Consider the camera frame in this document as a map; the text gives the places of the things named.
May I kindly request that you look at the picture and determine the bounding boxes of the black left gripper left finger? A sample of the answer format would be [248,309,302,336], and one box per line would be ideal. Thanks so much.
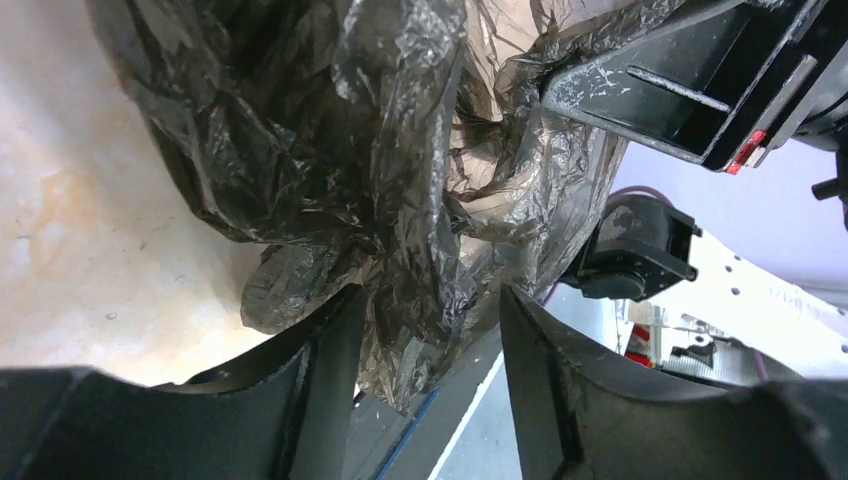
[1,285,366,479]

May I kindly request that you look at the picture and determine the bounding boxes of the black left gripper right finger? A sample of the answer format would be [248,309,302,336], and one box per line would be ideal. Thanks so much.
[499,286,847,479]

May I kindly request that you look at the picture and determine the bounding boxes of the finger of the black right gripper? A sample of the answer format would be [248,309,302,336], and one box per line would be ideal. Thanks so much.
[541,0,847,173]

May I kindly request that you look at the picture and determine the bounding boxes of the dark translucent trash bag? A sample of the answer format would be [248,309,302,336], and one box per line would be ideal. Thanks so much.
[86,0,684,415]

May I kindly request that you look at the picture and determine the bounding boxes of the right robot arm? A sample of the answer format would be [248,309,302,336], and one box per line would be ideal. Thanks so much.
[540,1,847,379]

